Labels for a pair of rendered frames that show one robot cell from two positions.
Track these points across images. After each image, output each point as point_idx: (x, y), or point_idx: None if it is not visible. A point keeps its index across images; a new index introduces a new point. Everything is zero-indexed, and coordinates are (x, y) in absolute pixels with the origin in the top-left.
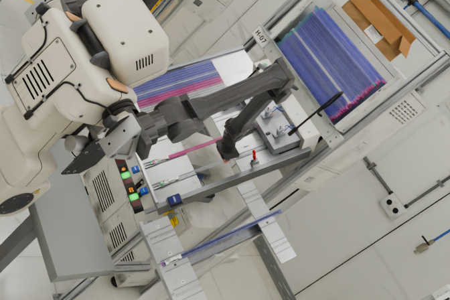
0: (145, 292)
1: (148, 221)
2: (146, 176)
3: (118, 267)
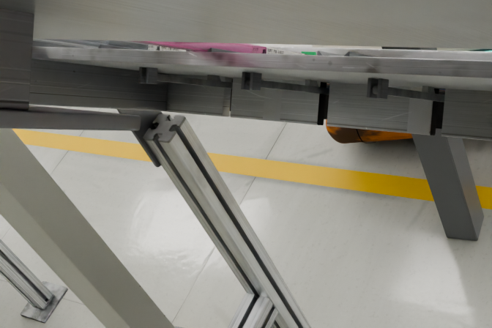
0: (105, 242)
1: (179, 118)
2: (274, 46)
3: (234, 323)
